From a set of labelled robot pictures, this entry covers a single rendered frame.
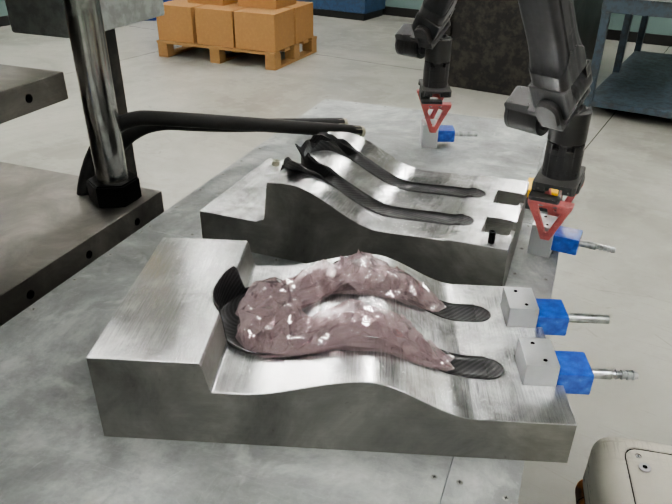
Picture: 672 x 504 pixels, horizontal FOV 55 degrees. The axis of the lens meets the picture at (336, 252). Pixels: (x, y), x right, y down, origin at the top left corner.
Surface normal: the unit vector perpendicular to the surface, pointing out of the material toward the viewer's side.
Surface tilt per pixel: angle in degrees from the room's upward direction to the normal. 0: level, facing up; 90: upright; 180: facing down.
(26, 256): 0
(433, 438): 90
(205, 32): 90
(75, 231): 0
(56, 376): 0
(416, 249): 90
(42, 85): 90
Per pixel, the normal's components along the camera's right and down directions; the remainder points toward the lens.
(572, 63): 0.70, 0.37
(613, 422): 0.01, -0.87
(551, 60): -0.60, 0.73
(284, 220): -0.36, 0.46
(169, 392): -0.07, 0.49
